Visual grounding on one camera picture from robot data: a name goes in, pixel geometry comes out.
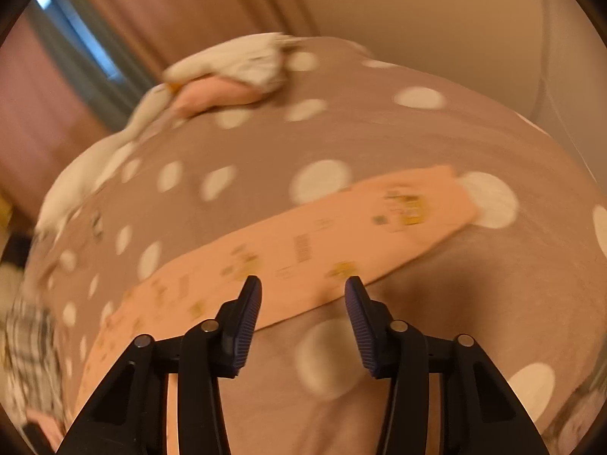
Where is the peach printed baby garment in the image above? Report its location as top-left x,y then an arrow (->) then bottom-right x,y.
77,166 -> 478,454

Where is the small pink cloth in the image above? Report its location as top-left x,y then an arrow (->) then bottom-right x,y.
26,408 -> 65,453

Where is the grey plaid garment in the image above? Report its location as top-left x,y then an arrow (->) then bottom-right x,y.
1,298 -> 65,426

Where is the mauve polka dot bedspread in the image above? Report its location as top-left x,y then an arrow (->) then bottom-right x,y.
26,38 -> 606,454

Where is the white goose plush toy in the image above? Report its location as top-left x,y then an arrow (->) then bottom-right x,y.
35,83 -> 172,234

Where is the folded pink garment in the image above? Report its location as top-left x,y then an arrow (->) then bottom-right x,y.
170,76 -> 266,118

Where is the blue-grey curtain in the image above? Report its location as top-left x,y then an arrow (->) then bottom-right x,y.
26,0 -> 156,133

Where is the pink curtain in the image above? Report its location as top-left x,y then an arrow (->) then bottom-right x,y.
1,0 -> 317,219

